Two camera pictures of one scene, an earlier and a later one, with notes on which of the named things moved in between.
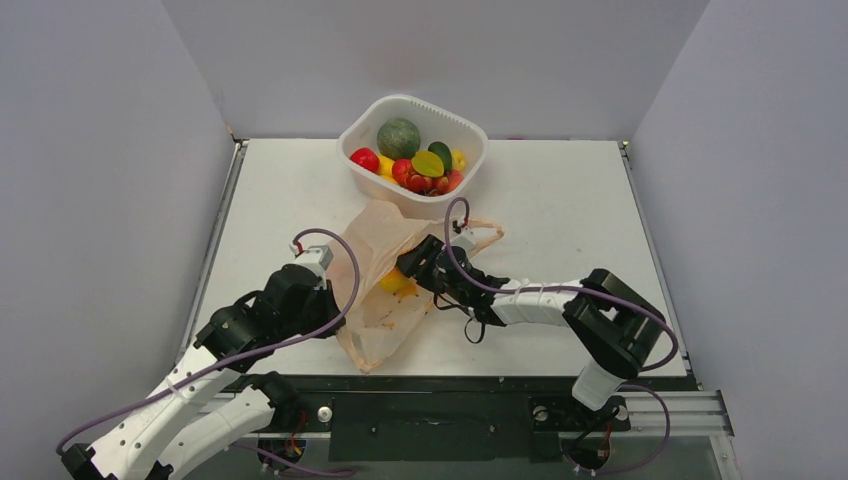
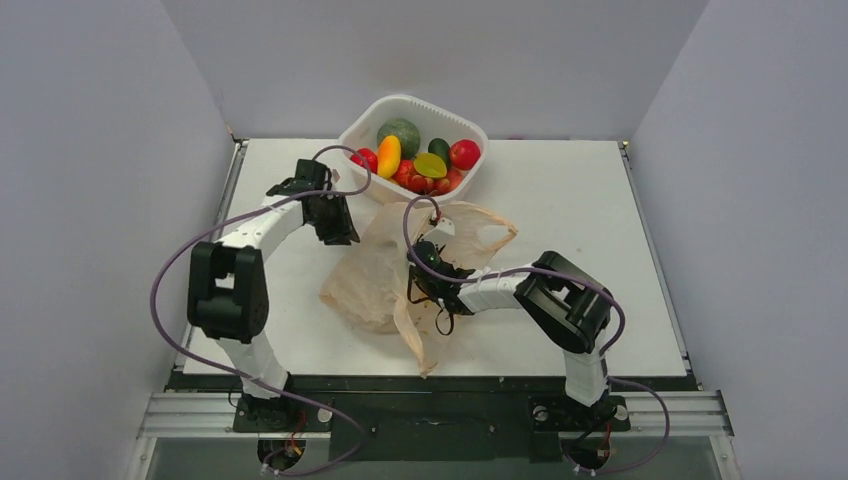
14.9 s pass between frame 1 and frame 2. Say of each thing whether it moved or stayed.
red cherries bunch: stayed
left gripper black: moved
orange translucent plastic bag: moved
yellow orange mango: stayed
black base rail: stayed
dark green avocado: stayed
